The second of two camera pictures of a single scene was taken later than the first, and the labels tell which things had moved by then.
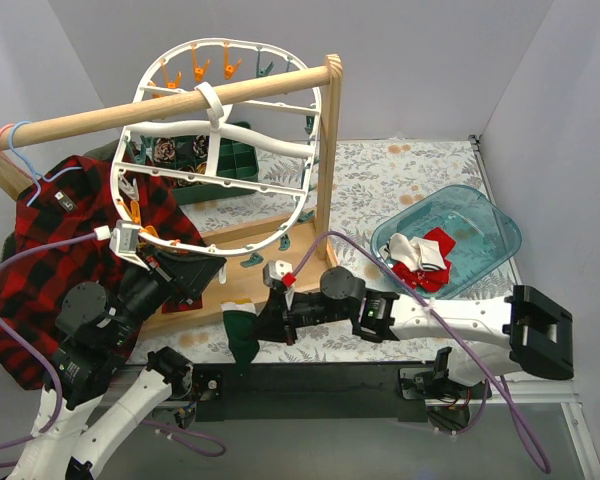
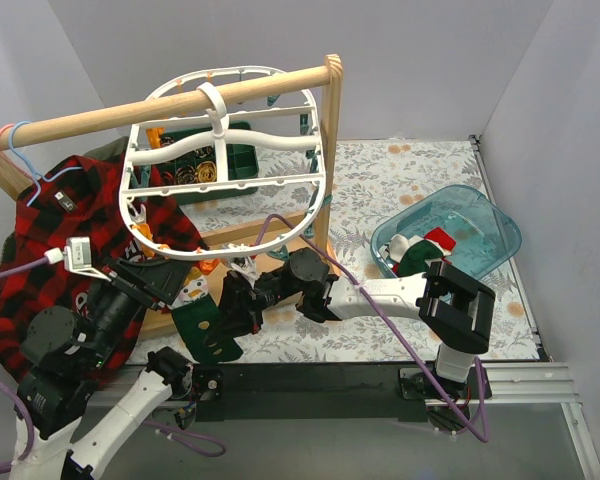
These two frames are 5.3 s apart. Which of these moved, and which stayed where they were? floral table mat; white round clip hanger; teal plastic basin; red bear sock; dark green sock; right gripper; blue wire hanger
Moved: right gripper; white round clip hanger; dark green sock
Stayed: blue wire hanger; floral table mat; teal plastic basin; red bear sock
